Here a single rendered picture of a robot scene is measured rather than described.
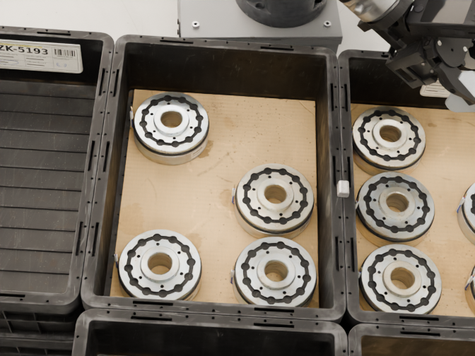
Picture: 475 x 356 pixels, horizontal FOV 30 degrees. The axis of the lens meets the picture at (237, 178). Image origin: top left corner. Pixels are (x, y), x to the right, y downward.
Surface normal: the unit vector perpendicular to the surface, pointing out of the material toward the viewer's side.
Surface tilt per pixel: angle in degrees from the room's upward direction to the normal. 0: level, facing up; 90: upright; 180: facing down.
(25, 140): 0
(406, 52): 56
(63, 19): 0
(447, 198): 0
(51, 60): 90
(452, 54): 35
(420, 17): 28
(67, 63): 90
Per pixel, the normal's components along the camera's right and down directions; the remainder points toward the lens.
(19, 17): 0.07, -0.53
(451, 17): -0.40, -0.52
